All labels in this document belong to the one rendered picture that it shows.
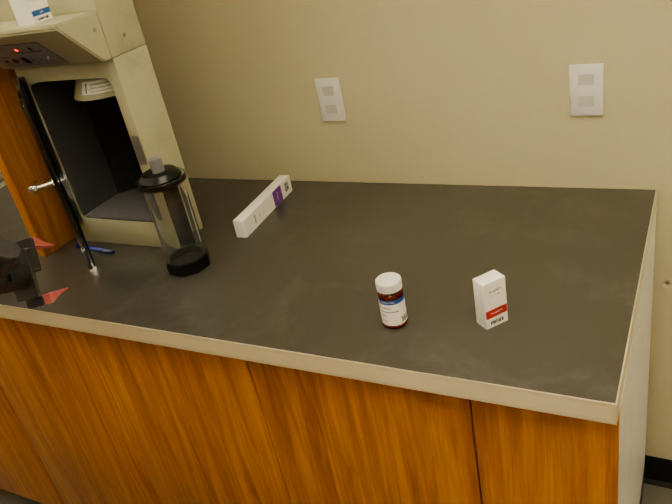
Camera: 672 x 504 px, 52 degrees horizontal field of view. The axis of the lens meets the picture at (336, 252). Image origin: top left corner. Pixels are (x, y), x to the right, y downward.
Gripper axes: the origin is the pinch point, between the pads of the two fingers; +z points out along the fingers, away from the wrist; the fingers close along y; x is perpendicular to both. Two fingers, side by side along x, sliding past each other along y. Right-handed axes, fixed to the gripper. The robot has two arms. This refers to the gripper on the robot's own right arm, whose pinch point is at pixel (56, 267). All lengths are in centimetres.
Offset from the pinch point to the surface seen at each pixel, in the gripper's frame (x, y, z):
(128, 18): -25, 48, 16
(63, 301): 6.2, -7.4, 4.6
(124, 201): 7.6, 13.7, 34.2
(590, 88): -108, 6, 55
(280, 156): -24, 16, 65
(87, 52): -21.4, 40.5, 4.2
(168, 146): -17.6, 21.3, 26.2
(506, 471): -83, -56, 7
